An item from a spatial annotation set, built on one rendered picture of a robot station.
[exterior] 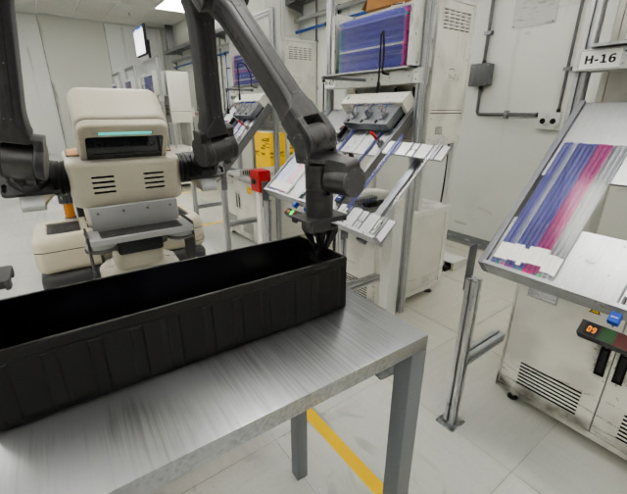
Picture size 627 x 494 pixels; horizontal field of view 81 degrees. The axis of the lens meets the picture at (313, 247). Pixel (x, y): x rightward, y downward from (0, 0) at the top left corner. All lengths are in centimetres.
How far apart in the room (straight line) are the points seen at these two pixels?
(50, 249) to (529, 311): 170
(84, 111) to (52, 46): 919
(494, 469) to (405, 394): 90
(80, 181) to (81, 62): 919
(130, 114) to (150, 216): 27
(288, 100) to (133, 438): 59
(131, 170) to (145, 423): 71
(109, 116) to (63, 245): 53
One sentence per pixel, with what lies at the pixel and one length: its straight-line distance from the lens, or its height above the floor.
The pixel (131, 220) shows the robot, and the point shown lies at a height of 91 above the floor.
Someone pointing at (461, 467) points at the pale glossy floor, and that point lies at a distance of 160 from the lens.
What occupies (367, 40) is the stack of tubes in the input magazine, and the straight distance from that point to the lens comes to 227.
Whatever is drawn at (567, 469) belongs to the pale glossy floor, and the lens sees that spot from 176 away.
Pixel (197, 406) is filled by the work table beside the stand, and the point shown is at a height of 80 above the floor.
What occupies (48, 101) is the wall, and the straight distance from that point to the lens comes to 1015.
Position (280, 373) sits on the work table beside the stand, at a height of 80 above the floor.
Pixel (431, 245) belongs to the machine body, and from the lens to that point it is 246.
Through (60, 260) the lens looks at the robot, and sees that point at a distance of 143.
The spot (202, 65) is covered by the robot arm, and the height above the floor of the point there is 128.
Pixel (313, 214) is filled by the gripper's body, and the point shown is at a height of 99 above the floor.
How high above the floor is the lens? 119
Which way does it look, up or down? 21 degrees down
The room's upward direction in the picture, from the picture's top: straight up
